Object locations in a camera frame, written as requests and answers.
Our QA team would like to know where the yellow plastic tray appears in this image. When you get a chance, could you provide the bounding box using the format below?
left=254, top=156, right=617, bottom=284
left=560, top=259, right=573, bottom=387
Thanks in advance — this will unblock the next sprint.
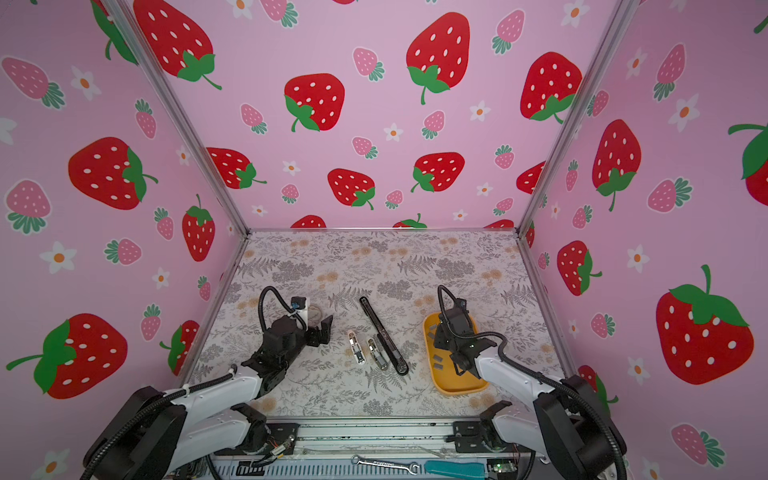
left=423, top=312, right=489, bottom=396

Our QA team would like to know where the black stapler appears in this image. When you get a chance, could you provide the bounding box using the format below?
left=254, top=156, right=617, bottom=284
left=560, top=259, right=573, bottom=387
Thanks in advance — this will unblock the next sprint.
left=359, top=296, right=409, bottom=376

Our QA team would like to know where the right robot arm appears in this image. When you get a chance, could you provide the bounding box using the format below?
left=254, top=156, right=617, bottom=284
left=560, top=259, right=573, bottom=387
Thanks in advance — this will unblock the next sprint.
left=434, top=285, right=628, bottom=479

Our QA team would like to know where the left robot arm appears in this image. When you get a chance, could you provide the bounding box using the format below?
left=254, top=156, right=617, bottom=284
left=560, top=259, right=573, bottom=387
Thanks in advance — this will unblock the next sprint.
left=82, top=297, right=333, bottom=479

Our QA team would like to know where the clear tape roll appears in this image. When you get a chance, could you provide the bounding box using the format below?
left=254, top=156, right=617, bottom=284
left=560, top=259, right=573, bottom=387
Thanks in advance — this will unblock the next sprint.
left=306, top=304, right=324, bottom=325

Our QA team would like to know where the silver wrench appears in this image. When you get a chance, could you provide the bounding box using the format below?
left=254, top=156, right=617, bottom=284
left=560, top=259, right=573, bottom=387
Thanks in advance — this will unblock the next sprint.
left=351, top=455, right=421, bottom=475

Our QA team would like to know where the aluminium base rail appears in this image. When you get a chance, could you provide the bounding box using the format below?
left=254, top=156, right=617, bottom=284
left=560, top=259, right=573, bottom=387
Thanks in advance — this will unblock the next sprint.
left=197, top=402, right=551, bottom=479

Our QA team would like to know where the teal handled tool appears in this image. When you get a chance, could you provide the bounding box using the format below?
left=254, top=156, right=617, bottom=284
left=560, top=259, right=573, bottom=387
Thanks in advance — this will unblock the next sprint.
left=424, top=460, right=487, bottom=480

